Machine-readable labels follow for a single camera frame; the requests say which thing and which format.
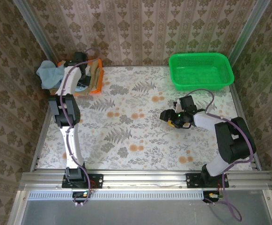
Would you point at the light blue trousers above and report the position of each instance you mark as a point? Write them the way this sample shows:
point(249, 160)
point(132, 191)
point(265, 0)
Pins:
point(49, 75)

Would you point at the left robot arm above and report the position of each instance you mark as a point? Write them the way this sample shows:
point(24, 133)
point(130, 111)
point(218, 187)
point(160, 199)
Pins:
point(66, 112)

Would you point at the folded orange trousers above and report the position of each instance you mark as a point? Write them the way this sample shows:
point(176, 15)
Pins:
point(99, 91)

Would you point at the floral patterned table cover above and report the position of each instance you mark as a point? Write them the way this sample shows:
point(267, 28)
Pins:
point(138, 140)

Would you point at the green plastic basket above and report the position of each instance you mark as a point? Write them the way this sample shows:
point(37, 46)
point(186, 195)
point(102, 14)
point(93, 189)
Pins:
point(196, 70)

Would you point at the black power connector block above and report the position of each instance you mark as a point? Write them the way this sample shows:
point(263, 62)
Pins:
point(79, 195)
point(210, 197)

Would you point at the grey metal sheet panel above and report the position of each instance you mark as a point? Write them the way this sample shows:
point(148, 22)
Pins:
point(138, 213)

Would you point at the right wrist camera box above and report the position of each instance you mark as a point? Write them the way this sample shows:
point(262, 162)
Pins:
point(187, 102)

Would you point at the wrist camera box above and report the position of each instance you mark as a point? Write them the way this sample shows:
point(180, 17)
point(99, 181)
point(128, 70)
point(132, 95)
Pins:
point(80, 56)
point(187, 102)

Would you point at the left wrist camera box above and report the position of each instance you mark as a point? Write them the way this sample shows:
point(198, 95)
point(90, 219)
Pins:
point(80, 56)

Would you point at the aluminium table side rail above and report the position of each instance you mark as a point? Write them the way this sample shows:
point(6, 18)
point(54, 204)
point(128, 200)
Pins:
point(240, 105)
point(38, 145)

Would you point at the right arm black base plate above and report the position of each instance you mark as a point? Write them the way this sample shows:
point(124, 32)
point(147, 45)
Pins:
point(192, 180)

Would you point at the aluminium corner post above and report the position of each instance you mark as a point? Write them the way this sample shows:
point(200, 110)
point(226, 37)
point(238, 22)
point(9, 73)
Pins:
point(250, 25)
point(32, 25)

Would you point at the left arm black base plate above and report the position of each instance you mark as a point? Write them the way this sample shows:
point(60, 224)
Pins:
point(98, 180)

